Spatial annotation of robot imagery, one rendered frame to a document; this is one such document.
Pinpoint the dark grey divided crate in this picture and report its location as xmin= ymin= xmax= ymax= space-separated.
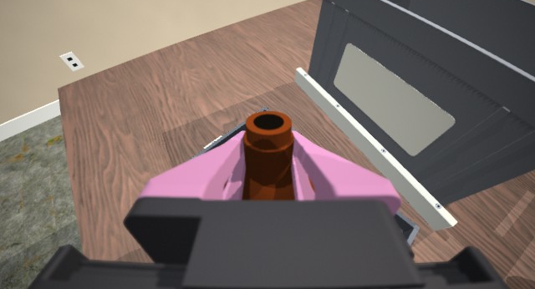
xmin=308 ymin=0 xmax=535 ymax=206

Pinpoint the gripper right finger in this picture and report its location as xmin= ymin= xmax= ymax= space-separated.
xmin=291 ymin=131 xmax=402 ymax=216

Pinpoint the grey tray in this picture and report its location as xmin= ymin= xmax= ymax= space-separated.
xmin=189 ymin=107 xmax=420 ymax=245

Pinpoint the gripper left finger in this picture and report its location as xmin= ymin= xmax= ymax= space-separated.
xmin=137 ymin=131 xmax=246 ymax=200

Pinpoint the brown glass bottle with red label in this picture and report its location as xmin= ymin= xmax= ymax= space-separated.
xmin=242 ymin=111 xmax=295 ymax=200

